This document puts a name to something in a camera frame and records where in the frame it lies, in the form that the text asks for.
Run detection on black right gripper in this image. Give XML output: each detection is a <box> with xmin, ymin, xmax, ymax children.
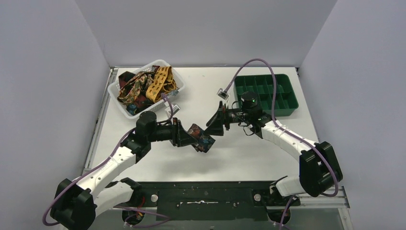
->
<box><xmin>203</xmin><ymin>101</ymin><xmax>249</xmax><ymax>137</ymax></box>

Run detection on dark blue floral tie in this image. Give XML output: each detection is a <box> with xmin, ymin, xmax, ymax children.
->
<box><xmin>188</xmin><ymin>124</ymin><xmax>215</xmax><ymax>153</ymax></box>

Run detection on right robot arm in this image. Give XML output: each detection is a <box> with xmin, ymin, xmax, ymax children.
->
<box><xmin>205</xmin><ymin>92</ymin><xmax>343</xmax><ymax>197</ymax></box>

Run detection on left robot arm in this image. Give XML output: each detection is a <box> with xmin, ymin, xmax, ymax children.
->
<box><xmin>43</xmin><ymin>111</ymin><xmax>197</xmax><ymax>230</ymax></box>

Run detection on yellow patterned tie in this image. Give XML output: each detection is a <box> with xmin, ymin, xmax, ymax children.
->
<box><xmin>146</xmin><ymin>66</ymin><xmax>177</xmax><ymax>103</ymax></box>

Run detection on brown paisley tie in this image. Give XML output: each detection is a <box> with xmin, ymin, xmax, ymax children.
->
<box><xmin>117</xmin><ymin>71</ymin><xmax>155</xmax><ymax>105</ymax></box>

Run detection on green compartment tray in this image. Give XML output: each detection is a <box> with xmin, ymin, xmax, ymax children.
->
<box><xmin>234</xmin><ymin>74</ymin><xmax>299</xmax><ymax>117</ymax></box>

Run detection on dark red tie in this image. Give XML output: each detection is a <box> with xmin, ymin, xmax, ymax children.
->
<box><xmin>118</xmin><ymin>71</ymin><xmax>135</xmax><ymax>89</ymax></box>

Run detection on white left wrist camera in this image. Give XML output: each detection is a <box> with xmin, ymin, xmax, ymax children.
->
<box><xmin>165</xmin><ymin>104</ymin><xmax>180</xmax><ymax>117</ymax></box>

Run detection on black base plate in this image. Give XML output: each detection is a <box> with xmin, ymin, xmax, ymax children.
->
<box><xmin>121</xmin><ymin>181</ymin><xmax>289</xmax><ymax>221</ymax></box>

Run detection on aluminium frame rail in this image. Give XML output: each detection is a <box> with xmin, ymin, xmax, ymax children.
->
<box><xmin>58</xmin><ymin>187</ymin><xmax>354</xmax><ymax>230</ymax></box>

